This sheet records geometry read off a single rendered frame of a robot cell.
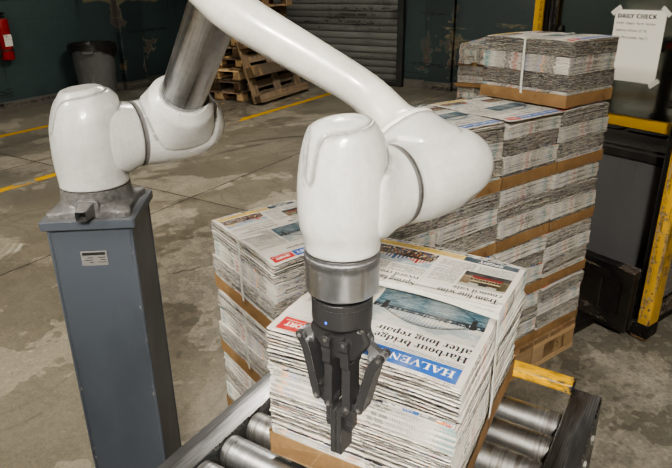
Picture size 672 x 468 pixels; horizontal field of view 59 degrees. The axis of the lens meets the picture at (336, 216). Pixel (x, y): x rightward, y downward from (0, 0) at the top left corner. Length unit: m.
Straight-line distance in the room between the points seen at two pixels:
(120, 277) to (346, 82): 0.84
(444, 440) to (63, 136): 0.98
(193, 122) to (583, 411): 0.98
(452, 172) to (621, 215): 2.29
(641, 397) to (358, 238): 2.08
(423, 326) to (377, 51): 8.45
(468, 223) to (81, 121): 1.19
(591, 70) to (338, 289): 1.76
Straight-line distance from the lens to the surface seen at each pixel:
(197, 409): 2.40
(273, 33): 0.82
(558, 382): 1.17
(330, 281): 0.68
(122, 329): 1.54
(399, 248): 1.08
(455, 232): 1.93
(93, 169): 1.40
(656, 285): 2.82
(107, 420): 1.70
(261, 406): 1.09
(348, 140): 0.62
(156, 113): 1.40
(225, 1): 0.84
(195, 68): 1.28
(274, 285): 1.53
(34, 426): 2.53
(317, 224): 0.65
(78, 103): 1.39
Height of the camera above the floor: 1.49
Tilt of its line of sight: 22 degrees down
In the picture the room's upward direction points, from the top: 1 degrees counter-clockwise
